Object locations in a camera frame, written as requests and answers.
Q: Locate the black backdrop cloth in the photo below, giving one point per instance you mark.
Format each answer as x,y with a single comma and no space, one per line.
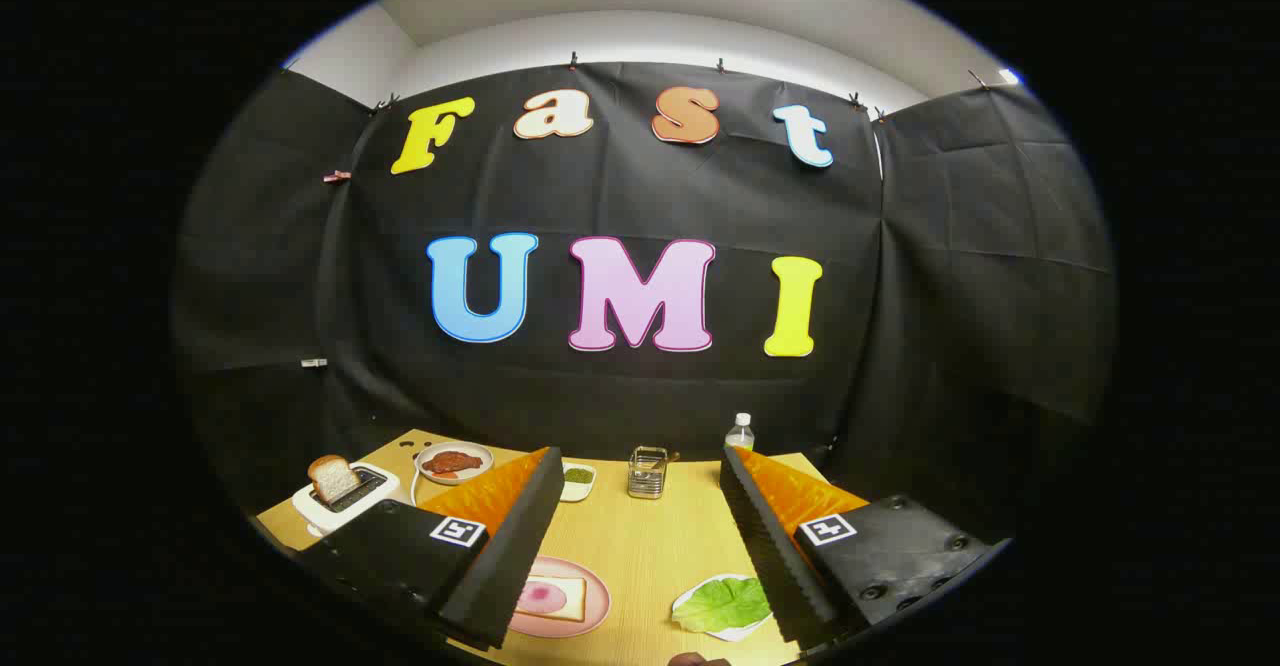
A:
640,196

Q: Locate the white divided dish with beans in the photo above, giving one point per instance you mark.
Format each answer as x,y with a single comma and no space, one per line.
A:
575,492

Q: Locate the white oval plate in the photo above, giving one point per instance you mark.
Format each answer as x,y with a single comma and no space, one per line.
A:
482,470

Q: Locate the white toaster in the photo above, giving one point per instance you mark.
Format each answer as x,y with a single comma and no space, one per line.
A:
375,488

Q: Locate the pink round plate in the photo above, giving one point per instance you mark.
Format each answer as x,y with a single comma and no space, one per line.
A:
596,601

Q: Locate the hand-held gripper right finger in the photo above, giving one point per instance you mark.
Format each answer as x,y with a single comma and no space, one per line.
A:
775,556

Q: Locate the green label plastic bottle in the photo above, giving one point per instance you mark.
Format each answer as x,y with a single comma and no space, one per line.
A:
740,436

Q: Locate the brown meat piece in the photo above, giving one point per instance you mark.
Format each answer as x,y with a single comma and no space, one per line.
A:
452,462

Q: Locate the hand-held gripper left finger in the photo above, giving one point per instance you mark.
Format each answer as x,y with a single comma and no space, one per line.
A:
500,566

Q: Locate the white bread slice with ham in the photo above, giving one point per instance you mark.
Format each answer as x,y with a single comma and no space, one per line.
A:
574,601

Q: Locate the white square plate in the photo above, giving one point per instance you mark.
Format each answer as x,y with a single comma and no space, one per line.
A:
738,635

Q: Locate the toasted bread slice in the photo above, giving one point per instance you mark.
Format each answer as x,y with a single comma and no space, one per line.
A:
333,478

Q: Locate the green lettuce leaf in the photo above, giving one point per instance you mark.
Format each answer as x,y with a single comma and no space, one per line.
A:
725,606

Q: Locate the pink ham slice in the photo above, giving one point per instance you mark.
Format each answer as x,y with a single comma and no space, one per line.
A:
542,598

